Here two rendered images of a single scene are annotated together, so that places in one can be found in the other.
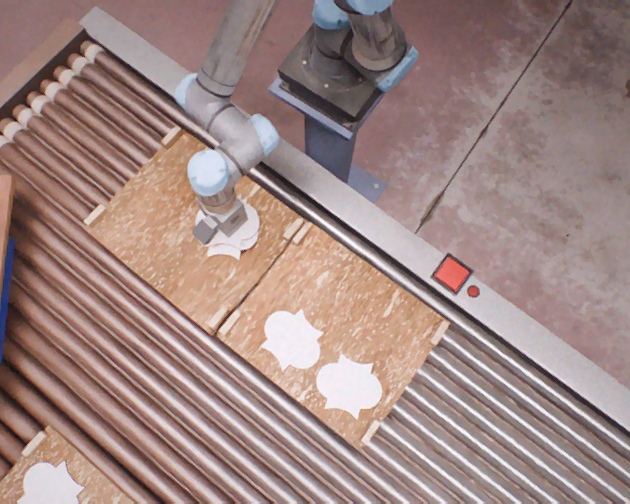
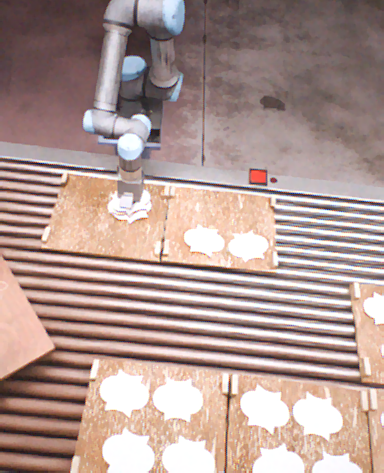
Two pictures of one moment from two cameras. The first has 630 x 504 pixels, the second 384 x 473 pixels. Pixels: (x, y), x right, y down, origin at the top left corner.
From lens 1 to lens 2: 0.99 m
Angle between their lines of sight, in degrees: 25
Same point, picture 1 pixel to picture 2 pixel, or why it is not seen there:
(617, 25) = (236, 77)
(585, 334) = not seen: hidden behind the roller
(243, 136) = (135, 124)
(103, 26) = not seen: outside the picture
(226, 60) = (111, 88)
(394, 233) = (217, 173)
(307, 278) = (190, 210)
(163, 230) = (93, 225)
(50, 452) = (106, 372)
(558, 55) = (216, 103)
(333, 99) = not seen: hidden behind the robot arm
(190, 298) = (134, 249)
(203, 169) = (129, 142)
